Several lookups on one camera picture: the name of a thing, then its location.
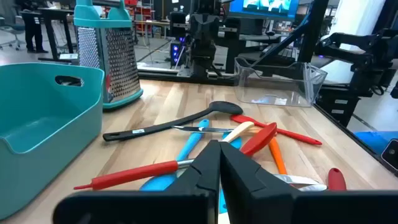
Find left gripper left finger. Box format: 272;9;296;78
52;139;221;224

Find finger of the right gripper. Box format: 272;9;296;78
190;14;205;42
204;14;220;42

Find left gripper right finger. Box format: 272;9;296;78
220;141;398;224

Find light blue silicone spoon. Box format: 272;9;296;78
139;119;210;192

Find orange silicone spatula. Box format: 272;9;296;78
268;136;289;175

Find yellow handled knife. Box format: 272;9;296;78
272;174;320;186

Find cream handled knife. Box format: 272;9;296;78
172;121;256;144

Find black nylon spoon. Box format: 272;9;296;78
102;101;244;142

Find red handled knife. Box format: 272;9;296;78
327;167;347;191

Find black computer desk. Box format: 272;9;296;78
238;32;315;68

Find computer tower purple lights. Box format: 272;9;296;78
169;40;187;68

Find monitor with blue screen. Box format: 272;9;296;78
228;0;300;22

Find red shelving unit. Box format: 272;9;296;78
124;0;154;35

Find red silicone spatula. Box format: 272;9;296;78
229;114;323;146

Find steel box grater teal trim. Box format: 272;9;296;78
73;0;144;110

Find clear plastic bin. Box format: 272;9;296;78
233;56;328;108

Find black drawer cabinet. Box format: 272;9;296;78
315;86;363;128

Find blue plastic crate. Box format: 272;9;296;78
354;130;398;156

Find teal plastic bin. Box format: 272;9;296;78
0;62;105;220

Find person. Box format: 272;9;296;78
15;0;50;54

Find grey office chair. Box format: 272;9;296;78
0;15;25;51

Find black rig post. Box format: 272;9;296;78
250;0;330;68

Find small black camera box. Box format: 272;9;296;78
381;138;398;171

